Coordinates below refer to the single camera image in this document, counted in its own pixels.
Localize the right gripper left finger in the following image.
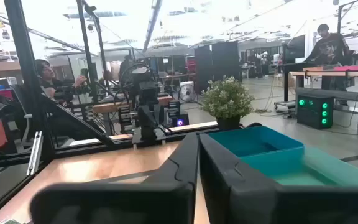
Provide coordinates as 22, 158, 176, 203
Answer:
29, 133, 200, 224

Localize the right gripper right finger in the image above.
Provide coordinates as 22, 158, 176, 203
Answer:
199, 133, 358, 224

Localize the white floor fan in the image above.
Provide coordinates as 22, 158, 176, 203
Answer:
178, 81, 198, 103

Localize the black box with purple light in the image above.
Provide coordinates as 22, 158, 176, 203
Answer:
171, 113, 190, 128

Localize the blue plastic bin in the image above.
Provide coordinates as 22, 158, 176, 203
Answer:
208, 125, 306, 159

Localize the black tripod stand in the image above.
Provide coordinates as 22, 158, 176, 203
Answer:
75, 0, 109, 104

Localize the teal plastic bin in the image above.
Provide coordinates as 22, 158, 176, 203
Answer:
240, 146, 358, 187

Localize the black partition panel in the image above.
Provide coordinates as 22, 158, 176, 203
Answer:
193, 41, 242, 93

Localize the bushy green potted plant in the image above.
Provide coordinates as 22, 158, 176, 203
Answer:
200, 75, 255, 131

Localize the person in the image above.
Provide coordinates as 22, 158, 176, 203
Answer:
303, 23, 352, 106
34, 58, 90, 105

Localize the black computer with green lights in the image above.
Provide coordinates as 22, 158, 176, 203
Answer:
296, 94, 335, 130

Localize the wooden top workbench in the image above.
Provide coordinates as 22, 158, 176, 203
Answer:
290, 65, 358, 135

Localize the pink tray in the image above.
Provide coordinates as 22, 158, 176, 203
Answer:
333, 64, 358, 72

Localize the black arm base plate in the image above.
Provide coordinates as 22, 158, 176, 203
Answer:
131, 126, 167, 146

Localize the silver metal bracket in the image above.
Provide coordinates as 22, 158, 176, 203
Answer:
26, 130, 44, 177

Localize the black frame post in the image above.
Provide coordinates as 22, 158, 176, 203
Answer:
3, 0, 56, 163

